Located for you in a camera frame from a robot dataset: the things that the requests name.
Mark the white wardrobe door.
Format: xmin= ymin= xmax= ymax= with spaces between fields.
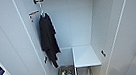
xmin=0 ymin=0 xmax=52 ymax=75
xmin=94 ymin=0 xmax=136 ymax=75

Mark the white wardrobe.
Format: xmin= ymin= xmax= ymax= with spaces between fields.
xmin=11 ymin=0 xmax=136 ymax=75

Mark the black T-shirt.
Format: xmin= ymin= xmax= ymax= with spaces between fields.
xmin=36 ymin=11 xmax=64 ymax=71

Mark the white shelf box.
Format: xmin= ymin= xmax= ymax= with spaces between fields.
xmin=71 ymin=42 xmax=104 ymax=75

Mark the small dark hook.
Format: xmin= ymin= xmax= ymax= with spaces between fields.
xmin=42 ymin=55 xmax=50 ymax=65
xmin=100 ymin=49 xmax=107 ymax=59

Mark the white clothes hanger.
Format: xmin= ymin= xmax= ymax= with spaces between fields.
xmin=36 ymin=0 xmax=48 ymax=20

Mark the orange label tag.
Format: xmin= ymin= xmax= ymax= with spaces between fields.
xmin=28 ymin=10 xmax=41 ymax=23

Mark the black wall hook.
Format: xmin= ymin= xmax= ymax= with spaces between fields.
xmin=32 ymin=0 xmax=46 ymax=5

